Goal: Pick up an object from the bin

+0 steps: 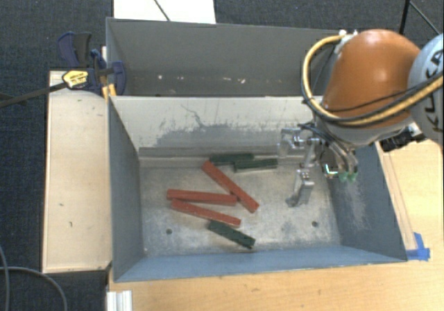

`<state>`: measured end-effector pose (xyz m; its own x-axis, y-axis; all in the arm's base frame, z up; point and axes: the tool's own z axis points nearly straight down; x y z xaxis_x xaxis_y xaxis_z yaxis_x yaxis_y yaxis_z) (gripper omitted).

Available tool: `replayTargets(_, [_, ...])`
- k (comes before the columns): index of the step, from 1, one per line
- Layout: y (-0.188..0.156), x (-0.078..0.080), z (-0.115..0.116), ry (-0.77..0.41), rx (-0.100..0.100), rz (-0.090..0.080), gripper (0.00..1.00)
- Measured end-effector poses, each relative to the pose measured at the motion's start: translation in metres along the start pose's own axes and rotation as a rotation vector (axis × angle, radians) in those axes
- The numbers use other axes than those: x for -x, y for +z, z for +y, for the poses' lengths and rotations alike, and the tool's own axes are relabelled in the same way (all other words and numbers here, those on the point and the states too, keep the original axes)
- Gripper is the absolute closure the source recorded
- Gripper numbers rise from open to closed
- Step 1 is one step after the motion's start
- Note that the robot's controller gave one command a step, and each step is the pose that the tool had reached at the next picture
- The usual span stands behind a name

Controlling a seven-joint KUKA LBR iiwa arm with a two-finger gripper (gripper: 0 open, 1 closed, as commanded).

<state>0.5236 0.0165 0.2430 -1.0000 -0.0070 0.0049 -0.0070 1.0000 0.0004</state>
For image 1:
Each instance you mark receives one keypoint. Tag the dark green flat block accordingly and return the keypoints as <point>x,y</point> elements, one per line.
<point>231,234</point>
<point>256,165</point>
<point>230,158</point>

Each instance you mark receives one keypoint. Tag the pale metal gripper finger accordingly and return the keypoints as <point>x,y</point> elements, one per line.
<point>301,191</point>
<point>289,137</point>

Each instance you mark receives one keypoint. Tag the grey metal bin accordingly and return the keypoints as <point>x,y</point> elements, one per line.
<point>194,56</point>

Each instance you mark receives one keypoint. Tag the black cylinder on white bracket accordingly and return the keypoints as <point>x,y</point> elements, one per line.
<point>399,141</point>

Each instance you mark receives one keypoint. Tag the red-brown flat block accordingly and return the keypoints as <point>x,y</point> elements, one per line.
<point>204,212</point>
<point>201,196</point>
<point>230,186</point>

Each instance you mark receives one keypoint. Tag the pale wood board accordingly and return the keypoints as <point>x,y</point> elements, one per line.
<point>76,181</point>

